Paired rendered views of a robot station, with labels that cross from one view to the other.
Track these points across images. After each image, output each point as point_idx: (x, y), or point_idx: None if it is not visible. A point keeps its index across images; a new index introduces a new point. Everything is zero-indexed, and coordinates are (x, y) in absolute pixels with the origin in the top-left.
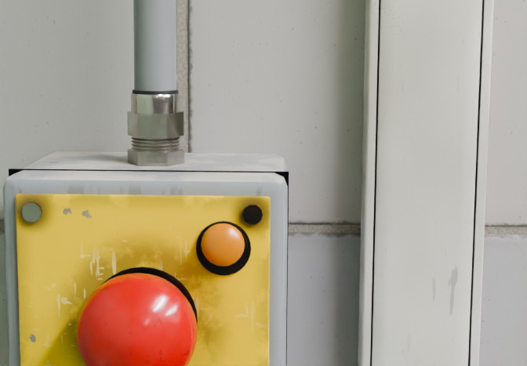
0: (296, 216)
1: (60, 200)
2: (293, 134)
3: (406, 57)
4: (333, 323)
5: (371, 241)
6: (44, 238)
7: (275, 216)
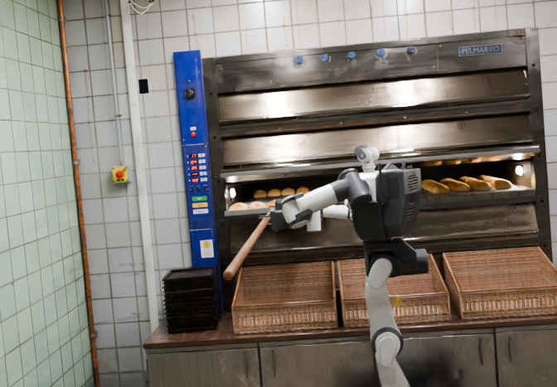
0: (132, 169)
1: (114, 167)
2: (131, 163)
3: (137, 157)
4: (135, 176)
5: (136, 170)
6: (113, 170)
7: (127, 167)
